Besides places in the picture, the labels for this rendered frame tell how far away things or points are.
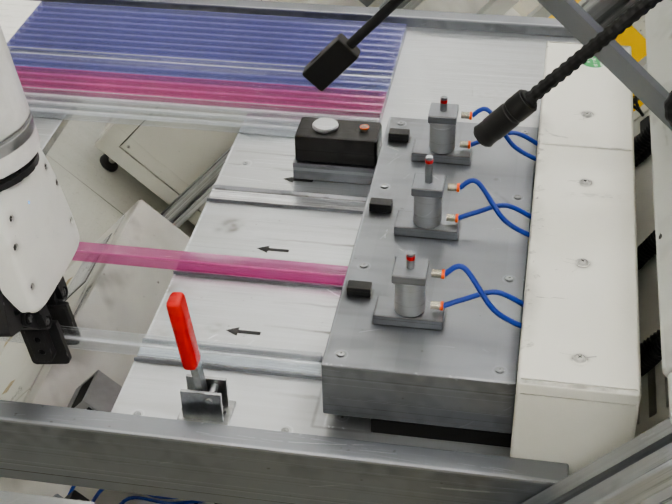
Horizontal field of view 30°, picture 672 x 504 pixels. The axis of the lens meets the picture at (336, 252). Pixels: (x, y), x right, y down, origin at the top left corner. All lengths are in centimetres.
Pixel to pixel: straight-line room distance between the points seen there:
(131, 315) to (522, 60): 55
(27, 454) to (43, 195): 19
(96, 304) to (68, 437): 60
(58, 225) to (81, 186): 164
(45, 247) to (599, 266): 40
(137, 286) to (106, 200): 106
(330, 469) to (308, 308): 18
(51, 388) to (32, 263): 50
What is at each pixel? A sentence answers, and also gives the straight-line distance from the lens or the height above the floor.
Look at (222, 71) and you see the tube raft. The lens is 133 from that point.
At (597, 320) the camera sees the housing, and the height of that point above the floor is 126.
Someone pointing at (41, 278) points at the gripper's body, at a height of 100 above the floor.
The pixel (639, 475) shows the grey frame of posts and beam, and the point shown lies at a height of 127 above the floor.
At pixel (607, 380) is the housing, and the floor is 126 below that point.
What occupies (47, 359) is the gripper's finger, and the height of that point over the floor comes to 93.
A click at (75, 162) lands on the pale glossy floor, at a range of 263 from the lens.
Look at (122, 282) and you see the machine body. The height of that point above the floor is 62.
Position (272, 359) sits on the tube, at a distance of 95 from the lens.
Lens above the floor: 163
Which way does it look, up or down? 33 degrees down
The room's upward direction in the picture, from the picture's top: 51 degrees clockwise
